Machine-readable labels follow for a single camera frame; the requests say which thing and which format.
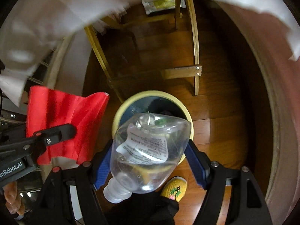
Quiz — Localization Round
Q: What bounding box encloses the person's left hand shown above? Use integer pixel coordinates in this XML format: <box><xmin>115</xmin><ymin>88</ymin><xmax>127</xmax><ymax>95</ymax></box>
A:
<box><xmin>2</xmin><ymin>180</ymin><xmax>26</xmax><ymax>216</ymax></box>

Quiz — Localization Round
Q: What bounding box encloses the clear plastic bottle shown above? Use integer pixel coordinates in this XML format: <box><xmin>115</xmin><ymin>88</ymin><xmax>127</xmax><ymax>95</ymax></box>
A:
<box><xmin>103</xmin><ymin>113</ymin><xmax>193</xmax><ymax>203</ymax></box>

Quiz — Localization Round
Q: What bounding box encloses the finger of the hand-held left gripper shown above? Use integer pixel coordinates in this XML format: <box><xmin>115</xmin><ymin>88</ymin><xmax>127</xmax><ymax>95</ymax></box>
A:
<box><xmin>0</xmin><ymin>123</ymin><xmax>77</xmax><ymax>167</ymax></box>

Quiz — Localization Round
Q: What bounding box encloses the yellow rimmed trash bin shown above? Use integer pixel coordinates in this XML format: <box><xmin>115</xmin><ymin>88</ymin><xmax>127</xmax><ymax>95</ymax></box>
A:
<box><xmin>112</xmin><ymin>90</ymin><xmax>194</xmax><ymax>164</ymax></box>

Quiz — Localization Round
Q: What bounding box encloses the wooden chair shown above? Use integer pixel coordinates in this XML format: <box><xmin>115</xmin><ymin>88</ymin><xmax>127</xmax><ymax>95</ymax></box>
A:
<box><xmin>84</xmin><ymin>0</ymin><xmax>202</xmax><ymax>104</ymax></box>

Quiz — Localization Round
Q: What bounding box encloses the bed base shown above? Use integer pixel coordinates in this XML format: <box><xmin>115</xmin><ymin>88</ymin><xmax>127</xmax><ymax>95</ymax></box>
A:
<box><xmin>216</xmin><ymin>2</ymin><xmax>300</xmax><ymax>218</ymax></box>

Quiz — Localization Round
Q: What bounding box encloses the yellow knit slipper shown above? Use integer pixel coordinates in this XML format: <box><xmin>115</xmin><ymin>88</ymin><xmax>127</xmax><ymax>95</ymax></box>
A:
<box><xmin>160</xmin><ymin>177</ymin><xmax>188</xmax><ymax>203</ymax></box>

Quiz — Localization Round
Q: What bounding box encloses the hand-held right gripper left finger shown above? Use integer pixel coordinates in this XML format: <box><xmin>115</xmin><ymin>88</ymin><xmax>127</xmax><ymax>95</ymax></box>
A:
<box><xmin>23</xmin><ymin>139</ymin><xmax>114</xmax><ymax>225</ymax></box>

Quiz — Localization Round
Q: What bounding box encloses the red cardboard box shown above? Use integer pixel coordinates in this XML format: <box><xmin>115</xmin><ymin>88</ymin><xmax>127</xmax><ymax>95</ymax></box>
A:
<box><xmin>25</xmin><ymin>85</ymin><xmax>110</xmax><ymax>166</ymax></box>

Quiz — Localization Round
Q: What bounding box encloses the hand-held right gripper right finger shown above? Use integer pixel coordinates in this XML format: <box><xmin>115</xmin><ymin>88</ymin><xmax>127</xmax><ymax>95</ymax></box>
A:
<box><xmin>186</xmin><ymin>139</ymin><xmax>273</xmax><ymax>225</ymax></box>

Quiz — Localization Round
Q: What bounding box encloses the yellow-green packet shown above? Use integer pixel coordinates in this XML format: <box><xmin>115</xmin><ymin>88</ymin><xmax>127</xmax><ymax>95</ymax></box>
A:
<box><xmin>143</xmin><ymin>0</ymin><xmax>176</xmax><ymax>14</ymax></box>

